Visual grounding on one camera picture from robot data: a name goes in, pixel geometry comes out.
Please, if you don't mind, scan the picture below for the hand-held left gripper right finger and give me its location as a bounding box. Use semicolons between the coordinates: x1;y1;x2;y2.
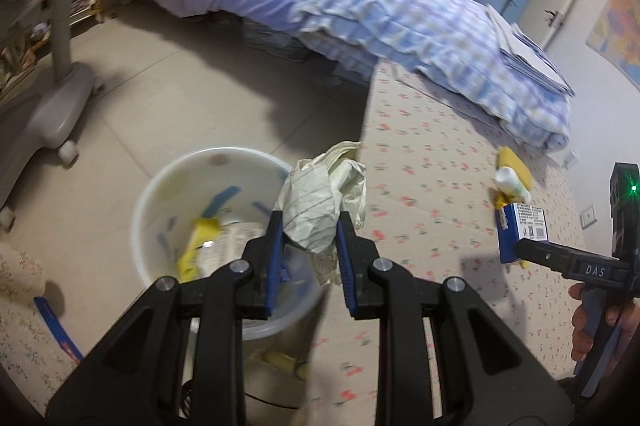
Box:
336;211;576;426

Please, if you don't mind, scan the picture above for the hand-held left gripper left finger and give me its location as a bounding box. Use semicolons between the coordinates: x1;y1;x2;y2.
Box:
44;208;286;426

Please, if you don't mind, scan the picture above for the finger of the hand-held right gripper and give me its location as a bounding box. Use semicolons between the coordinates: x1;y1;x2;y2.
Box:
515;238;631;292

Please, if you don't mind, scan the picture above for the small blue cardboard box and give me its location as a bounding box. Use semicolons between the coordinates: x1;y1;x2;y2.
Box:
495;202;551;264

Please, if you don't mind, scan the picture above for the cream paper bag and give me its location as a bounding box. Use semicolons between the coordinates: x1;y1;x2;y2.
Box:
274;141;368;287

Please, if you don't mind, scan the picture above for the yellow white paper box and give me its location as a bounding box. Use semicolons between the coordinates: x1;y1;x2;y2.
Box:
177;217;222;283

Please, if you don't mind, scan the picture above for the white plastic bin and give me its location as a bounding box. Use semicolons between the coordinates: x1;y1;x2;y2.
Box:
131;147;328;341

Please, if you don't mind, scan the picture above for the person's right hand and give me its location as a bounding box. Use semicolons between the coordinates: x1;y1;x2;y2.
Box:
570;283;640;363

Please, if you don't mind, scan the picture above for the white plastic bottle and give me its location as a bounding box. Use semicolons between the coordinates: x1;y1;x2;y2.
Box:
494;167;532;207

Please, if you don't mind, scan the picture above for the yellow plastic piece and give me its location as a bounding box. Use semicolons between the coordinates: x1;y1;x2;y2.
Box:
262;348;308;382

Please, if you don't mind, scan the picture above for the yellow sponge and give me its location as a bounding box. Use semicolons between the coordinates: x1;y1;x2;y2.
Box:
496;146;535;192

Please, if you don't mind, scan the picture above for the stack of papers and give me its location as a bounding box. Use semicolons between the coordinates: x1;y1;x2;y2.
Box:
486;3;577;97

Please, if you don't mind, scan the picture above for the blue checked blanket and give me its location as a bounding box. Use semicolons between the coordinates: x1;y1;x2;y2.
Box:
290;0;572;154

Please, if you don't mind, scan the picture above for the pale printed floor mat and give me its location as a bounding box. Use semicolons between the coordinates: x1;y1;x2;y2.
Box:
0;241;86;387

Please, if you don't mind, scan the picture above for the grey rolling stand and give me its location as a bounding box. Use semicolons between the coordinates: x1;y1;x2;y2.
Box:
0;0;103;227

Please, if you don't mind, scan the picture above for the black cable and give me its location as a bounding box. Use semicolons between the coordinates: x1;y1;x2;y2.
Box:
180;376;311;409

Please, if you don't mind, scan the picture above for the wall map poster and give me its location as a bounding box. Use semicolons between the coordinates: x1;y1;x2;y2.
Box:
586;0;640;82

